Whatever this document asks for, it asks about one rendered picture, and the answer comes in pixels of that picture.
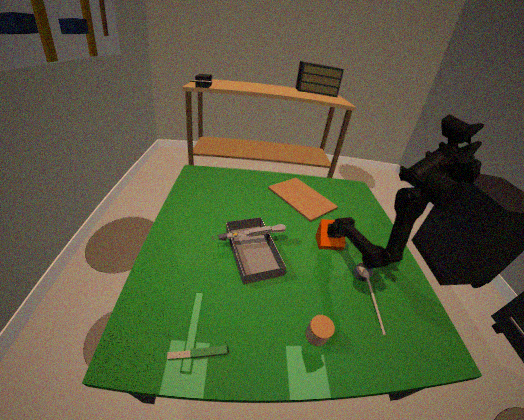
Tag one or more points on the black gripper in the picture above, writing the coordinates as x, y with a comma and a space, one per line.
457, 132

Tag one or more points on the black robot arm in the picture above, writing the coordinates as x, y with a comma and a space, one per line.
429, 186

